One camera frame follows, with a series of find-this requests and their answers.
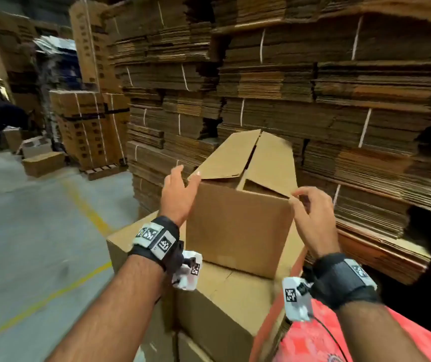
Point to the person's right hand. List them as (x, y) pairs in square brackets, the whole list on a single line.
[(317, 222)]

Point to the person's left hand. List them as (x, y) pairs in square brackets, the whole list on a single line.
[(176, 198)]

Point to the small brown cardboard box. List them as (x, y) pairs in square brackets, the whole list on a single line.
[(238, 222)]

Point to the wall of cardboard stacks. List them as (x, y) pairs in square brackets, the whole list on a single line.
[(313, 86)]

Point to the tall cardboard bundle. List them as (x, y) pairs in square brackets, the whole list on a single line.
[(91, 41)]

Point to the person's left forearm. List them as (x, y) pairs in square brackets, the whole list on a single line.
[(114, 313)]

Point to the person's right forearm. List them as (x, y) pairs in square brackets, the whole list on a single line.
[(377, 335)]

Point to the wooden pallet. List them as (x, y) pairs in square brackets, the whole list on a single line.
[(101, 172)]

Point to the red patterned table cloth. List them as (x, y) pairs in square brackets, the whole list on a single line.
[(313, 347)]

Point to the pile of white blue sheets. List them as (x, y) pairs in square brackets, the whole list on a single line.
[(57, 60)]

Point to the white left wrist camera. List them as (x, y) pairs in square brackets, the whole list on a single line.
[(188, 271)]

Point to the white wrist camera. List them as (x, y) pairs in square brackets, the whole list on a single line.
[(188, 271), (297, 297)]

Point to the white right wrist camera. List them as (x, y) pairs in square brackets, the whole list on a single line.
[(297, 297)]

